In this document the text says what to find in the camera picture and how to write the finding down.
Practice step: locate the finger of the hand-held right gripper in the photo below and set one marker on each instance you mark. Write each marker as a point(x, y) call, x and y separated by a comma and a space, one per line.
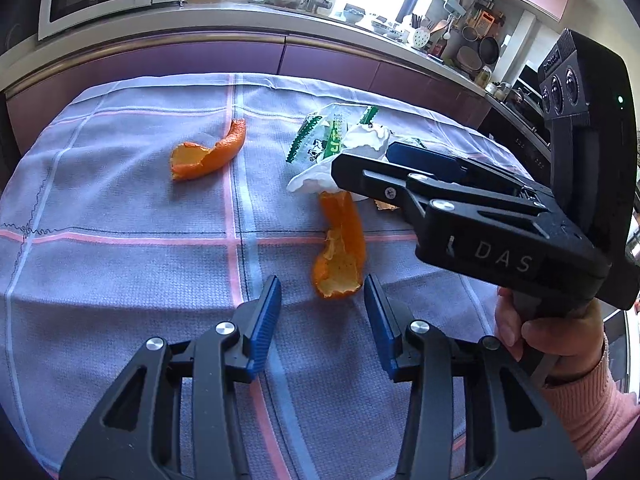
point(425, 160)
point(360, 172)

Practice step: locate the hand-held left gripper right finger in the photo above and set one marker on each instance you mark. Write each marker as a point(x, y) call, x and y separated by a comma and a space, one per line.
point(382, 330)

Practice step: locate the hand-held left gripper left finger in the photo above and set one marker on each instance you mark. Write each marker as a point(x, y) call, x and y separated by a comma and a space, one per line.
point(262, 330)

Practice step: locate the green white plastic wrapper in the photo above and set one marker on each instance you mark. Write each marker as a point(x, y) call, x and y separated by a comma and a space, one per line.
point(320, 140)

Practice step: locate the broad orange peel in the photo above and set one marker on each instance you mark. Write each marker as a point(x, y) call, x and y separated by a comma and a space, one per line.
point(345, 240)

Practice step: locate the long curled orange peel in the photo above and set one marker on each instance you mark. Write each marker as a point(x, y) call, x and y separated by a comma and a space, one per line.
point(195, 160)

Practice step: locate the person's right hand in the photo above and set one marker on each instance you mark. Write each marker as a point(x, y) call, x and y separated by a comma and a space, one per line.
point(565, 345)

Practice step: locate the brown crumpled wrapper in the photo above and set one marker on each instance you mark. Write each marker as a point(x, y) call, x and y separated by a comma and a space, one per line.
point(384, 204)

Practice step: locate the black built-in oven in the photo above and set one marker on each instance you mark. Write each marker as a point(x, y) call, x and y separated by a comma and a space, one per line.
point(520, 135)

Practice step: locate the round wooden board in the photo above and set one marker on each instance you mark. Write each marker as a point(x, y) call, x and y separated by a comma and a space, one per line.
point(470, 59)

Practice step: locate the white spotted utensil holder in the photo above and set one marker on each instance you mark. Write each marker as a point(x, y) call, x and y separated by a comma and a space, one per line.
point(420, 39)

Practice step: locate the hanging frying pan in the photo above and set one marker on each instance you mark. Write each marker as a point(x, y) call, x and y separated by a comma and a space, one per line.
point(490, 50)

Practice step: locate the checked grey tablecloth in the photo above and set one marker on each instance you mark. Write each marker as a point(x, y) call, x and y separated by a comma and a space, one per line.
point(125, 260)

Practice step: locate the blue white bowl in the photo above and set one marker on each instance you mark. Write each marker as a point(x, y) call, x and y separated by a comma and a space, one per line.
point(355, 14)

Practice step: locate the kitchen counter with purple cabinets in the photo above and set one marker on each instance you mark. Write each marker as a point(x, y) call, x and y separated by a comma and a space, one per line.
point(200, 60)

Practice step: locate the grey wall shelf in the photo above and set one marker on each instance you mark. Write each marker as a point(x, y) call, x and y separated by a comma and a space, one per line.
point(449, 2)

